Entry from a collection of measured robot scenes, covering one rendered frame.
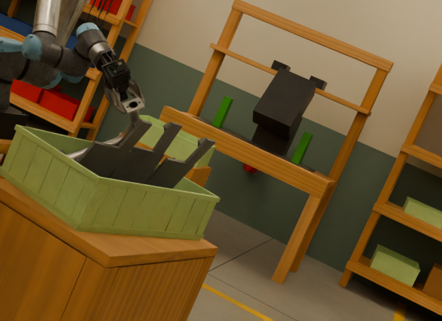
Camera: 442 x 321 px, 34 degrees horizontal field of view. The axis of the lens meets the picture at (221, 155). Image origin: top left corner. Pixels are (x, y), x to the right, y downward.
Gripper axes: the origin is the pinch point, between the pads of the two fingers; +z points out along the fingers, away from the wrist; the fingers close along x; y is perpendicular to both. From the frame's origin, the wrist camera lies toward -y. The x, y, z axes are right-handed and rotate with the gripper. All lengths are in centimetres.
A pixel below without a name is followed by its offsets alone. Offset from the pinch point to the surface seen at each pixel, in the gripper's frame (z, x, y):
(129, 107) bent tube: 0.9, -1.3, 2.1
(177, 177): 3.2, 13.0, -40.7
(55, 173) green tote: 3.7, -27.7, -11.1
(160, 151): 3.1, 7.0, -22.2
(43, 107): -369, 43, -409
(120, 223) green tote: 21.2, -15.5, -23.2
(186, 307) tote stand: 35, 0, -72
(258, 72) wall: -283, 249, -375
